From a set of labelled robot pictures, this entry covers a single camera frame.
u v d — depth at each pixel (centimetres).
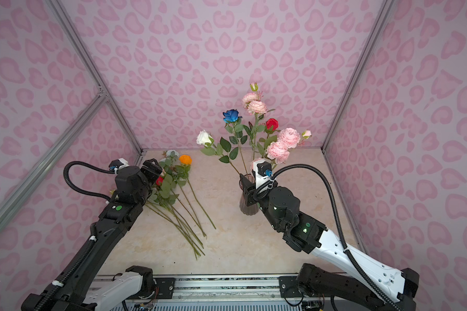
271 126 78
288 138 63
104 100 90
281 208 43
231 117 71
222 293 73
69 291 39
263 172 49
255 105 70
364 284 43
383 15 71
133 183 54
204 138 68
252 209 89
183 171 109
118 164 63
